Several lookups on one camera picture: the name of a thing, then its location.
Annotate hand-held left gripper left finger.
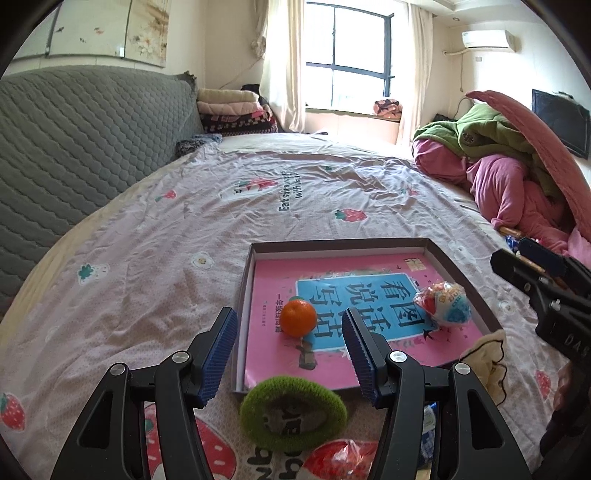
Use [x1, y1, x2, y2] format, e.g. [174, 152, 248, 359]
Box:
[62, 307, 238, 480]

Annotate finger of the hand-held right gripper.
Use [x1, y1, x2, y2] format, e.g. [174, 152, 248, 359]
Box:
[516, 237, 591, 289]
[490, 248, 555, 303]

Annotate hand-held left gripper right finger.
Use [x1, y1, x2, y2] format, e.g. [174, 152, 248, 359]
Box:
[344, 307, 532, 480]

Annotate shallow cardboard box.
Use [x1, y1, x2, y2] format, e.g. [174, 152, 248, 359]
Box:
[233, 237, 504, 394]

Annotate green fuzzy ring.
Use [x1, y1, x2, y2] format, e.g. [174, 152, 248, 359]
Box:
[240, 377, 348, 452]

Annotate red white snack packet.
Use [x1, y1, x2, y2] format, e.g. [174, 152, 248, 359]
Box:
[295, 439, 382, 480]

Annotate light pink cloth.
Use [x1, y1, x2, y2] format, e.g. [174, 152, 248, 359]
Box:
[567, 222, 591, 266]

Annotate pink blue book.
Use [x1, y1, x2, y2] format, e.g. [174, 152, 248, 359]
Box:
[242, 251, 492, 391]

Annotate white blue snack packet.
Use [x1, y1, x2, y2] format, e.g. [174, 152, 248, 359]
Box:
[412, 281, 472, 328]

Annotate orange tangerine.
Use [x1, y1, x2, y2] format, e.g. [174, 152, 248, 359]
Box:
[281, 299, 318, 337]

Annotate pink quilt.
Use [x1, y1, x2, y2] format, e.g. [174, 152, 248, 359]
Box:
[411, 138, 573, 254]

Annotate small blue packet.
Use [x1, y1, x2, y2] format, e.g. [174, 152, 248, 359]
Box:
[418, 401, 437, 469]

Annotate black television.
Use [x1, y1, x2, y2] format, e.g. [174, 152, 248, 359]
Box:
[531, 89, 591, 160]

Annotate green blanket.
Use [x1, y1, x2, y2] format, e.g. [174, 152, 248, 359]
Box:
[413, 104, 564, 195]

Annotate patterned folded blanket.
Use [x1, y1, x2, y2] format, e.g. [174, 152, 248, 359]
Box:
[373, 98, 403, 121]

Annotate dark knitted cloth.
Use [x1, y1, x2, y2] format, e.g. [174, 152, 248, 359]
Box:
[175, 133, 222, 160]

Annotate white curtain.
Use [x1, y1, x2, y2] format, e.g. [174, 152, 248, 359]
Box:
[261, 0, 308, 132]
[399, 4, 439, 144]

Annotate white air conditioner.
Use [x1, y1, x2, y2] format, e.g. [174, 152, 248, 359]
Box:
[462, 30, 515, 51]

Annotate dark checked folded blanket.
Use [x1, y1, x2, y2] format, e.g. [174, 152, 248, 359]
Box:
[201, 111, 278, 136]

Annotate pink folded blanket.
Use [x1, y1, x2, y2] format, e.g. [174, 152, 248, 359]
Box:
[198, 102, 266, 117]

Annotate grey quilted headboard cover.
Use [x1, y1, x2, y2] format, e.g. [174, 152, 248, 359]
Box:
[0, 65, 204, 319]

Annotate cream folded blanket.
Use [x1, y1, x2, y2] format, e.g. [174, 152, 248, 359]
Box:
[198, 88, 259, 104]

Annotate window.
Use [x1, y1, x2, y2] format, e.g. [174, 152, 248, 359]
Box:
[305, 2, 395, 112]

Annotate floral wall panels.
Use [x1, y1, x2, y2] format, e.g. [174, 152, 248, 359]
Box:
[44, 0, 171, 68]

